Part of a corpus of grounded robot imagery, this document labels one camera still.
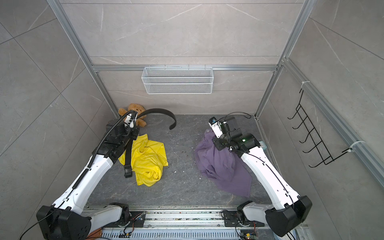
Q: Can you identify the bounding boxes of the purple trousers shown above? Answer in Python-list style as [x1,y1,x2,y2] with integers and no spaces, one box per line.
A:
[194,130,252,198]

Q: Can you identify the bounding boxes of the yellow trousers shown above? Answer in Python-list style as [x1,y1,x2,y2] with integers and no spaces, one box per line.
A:
[131,134,169,187]

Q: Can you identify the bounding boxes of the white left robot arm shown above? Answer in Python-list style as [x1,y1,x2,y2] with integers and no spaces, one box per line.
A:
[37,116,139,240]

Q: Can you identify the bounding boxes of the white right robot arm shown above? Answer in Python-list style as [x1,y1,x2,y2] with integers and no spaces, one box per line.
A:
[209,117,313,240]

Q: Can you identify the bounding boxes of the brown teddy bear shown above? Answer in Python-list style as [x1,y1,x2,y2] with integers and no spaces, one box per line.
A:
[117,103,148,128]

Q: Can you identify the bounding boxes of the small green alarm clock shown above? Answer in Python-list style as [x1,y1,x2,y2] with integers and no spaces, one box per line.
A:
[259,141,268,151]

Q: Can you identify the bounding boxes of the brown flat board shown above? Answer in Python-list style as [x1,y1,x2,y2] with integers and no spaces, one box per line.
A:
[86,228,103,240]

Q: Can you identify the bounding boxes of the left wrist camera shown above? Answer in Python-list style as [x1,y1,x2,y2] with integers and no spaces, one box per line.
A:
[124,110,138,129]

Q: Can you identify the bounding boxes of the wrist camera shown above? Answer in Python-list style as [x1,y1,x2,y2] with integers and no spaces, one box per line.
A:
[124,110,138,129]
[209,117,224,139]

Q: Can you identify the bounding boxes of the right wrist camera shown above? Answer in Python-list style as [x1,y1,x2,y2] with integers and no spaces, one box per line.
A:
[209,117,224,139]

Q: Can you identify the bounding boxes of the white wire mesh basket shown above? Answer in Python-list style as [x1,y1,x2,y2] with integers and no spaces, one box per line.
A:
[142,67,214,95]

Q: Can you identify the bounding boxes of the metal base rail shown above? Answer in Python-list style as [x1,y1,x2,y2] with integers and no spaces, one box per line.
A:
[96,206,280,240]

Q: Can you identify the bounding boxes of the black wire hook rack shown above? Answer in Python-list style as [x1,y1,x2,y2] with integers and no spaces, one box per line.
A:
[287,89,353,169]

